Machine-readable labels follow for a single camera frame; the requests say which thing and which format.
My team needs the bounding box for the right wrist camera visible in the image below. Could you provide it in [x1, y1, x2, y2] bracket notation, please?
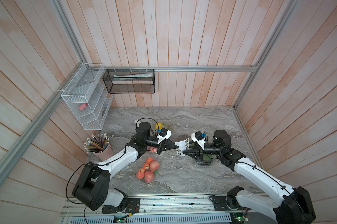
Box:
[191, 131, 206, 150]

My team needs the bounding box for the clear box of lemons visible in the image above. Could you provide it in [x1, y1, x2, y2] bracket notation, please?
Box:
[154, 123, 173, 134]

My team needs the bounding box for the black mesh wall basket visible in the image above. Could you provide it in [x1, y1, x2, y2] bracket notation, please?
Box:
[103, 68, 156, 94]

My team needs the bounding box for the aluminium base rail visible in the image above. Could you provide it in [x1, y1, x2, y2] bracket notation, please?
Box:
[58, 193, 276, 224]

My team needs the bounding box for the clear box of apples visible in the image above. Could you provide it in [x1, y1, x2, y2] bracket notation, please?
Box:
[136, 157, 161, 184]

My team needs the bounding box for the clear box of tomatoes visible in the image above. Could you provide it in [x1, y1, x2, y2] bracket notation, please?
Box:
[147, 147, 157, 154]

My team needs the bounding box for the white mesh wall shelf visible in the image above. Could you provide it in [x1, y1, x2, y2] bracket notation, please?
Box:
[61, 63, 113, 131]

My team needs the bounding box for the yellow lemon upper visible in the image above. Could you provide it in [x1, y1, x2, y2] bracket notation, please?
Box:
[155, 123, 163, 130]

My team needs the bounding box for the pink cup of pencils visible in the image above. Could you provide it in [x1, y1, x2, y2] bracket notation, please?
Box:
[84, 133, 113, 161]

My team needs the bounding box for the pink eraser on shelf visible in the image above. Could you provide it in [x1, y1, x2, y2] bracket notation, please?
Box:
[78, 103, 88, 111]

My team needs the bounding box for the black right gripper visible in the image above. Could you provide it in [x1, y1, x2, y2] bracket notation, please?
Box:
[183, 140, 223, 162]

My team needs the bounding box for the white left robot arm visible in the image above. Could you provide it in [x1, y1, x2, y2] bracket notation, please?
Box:
[72, 122, 178, 212]

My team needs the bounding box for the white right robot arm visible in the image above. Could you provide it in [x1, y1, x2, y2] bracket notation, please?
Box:
[176, 130, 316, 224]

